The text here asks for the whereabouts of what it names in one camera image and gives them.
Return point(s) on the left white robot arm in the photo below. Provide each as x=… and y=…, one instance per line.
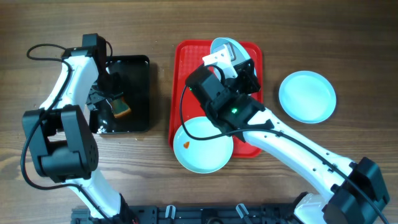
x=60, y=150

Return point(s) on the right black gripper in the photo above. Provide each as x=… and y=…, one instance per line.
x=245, y=72

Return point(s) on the red plastic tray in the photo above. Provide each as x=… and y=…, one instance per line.
x=188, y=56

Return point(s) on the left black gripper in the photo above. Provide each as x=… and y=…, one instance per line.
x=96, y=95

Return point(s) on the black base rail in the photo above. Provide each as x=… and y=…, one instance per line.
x=269, y=213

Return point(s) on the orange green scrub sponge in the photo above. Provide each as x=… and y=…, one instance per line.
x=120, y=108

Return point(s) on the light blue plate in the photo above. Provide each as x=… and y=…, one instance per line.
x=241, y=53
x=202, y=157
x=307, y=97

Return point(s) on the black plastic basin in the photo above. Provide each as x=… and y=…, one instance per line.
x=134, y=72

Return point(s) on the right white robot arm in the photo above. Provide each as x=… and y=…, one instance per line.
x=345, y=191

